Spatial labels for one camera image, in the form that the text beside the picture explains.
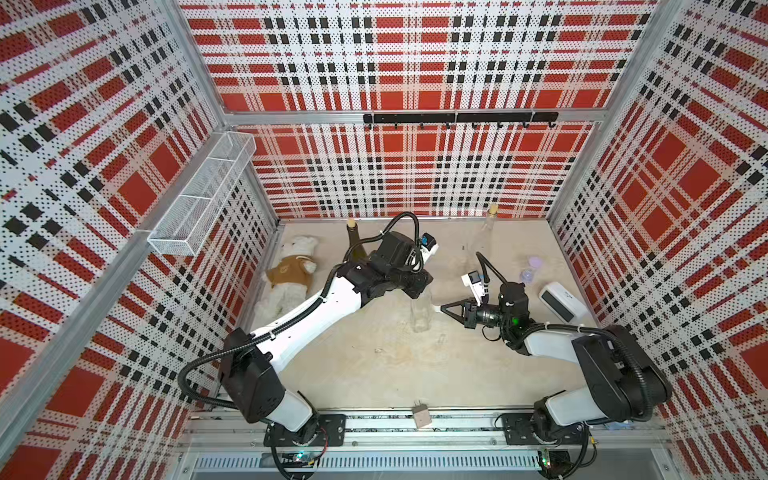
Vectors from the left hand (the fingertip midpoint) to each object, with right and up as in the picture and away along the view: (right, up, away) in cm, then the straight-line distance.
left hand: (429, 276), depth 77 cm
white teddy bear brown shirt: (-44, -3, +19) cm, 48 cm away
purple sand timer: (+36, -2, +23) cm, 43 cm away
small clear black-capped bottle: (-1, -12, +13) cm, 17 cm away
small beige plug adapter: (-2, -35, -3) cm, 35 cm away
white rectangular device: (+43, -9, +13) cm, 46 cm away
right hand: (+5, -10, +5) cm, 12 cm away
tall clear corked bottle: (+18, +9, +15) cm, 25 cm away
